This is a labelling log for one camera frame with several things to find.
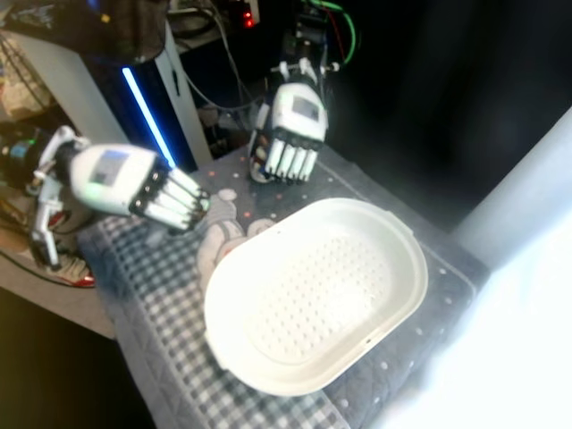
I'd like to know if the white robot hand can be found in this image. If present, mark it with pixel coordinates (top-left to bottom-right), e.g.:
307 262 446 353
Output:
66 142 212 233
248 82 331 185

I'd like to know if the white cake with chocolate drip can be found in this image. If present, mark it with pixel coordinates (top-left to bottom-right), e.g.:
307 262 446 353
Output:
248 129 274 183

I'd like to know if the white oval plastic basket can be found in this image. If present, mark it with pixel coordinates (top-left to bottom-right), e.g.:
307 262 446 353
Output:
203 198 429 398

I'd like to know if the computer case with blue light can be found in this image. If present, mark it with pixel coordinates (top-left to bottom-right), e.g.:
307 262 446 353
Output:
84 21 214 173

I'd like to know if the grey quilt with printed bear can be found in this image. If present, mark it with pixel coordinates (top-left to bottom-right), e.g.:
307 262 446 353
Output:
78 145 492 429

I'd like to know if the black fabric cover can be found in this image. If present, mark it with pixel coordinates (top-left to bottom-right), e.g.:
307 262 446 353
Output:
0 0 167 64

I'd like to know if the red cable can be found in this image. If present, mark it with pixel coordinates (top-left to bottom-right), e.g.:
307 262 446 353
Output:
324 7 346 60

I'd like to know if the grey cable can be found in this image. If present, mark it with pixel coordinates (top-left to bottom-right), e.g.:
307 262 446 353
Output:
182 66 269 113

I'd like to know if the green cable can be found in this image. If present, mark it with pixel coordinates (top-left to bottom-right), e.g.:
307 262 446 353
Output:
301 0 359 64

